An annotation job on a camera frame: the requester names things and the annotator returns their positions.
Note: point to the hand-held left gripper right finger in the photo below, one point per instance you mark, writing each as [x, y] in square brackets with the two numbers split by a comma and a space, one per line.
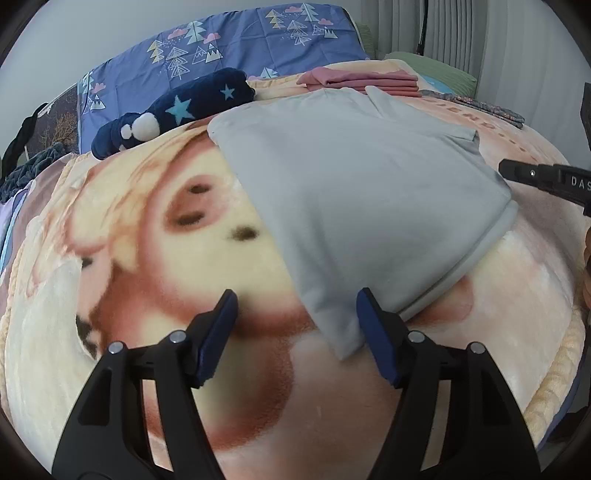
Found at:
[376, 337]

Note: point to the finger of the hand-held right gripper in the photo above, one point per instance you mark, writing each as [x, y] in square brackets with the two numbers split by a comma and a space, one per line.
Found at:
[531, 174]

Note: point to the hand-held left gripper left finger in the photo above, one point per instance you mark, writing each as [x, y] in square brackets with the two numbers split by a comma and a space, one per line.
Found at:
[217, 333]

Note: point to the light grey garment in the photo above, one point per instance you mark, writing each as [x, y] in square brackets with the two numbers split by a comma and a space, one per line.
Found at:
[369, 194]

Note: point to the person's right hand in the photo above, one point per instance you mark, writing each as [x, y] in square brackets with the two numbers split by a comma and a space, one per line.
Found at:
[587, 263]

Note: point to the printed plush blanket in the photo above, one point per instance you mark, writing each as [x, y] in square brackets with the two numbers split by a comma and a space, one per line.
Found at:
[161, 277]

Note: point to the floral patterned folded cloth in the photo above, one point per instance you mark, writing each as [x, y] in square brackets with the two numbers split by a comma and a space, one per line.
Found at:
[485, 108]

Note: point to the green pillow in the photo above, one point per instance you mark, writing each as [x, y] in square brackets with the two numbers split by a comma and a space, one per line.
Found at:
[438, 69]

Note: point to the white curtain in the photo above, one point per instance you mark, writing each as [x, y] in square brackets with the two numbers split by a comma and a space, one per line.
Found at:
[485, 32]

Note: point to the folded pink cloth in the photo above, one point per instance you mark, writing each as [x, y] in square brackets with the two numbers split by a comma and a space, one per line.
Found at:
[360, 79]

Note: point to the navy star print plush cloth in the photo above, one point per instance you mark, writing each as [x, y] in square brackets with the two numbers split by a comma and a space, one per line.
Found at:
[184, 104]

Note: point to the lavender cloth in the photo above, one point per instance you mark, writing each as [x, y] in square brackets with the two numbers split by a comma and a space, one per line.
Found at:
[8, 217]

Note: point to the dark teal fluffy cloth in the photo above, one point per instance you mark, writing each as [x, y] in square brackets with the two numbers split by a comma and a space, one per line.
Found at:
[30, 168]

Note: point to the dark branch print pillow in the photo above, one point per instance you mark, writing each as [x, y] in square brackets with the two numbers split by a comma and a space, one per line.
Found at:
[60, 122]

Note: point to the black cloth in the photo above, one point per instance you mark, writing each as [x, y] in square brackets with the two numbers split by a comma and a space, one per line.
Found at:
[21, 134]

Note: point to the blue tree-print pillow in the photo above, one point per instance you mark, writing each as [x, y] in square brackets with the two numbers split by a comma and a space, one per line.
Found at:
[240, 41]

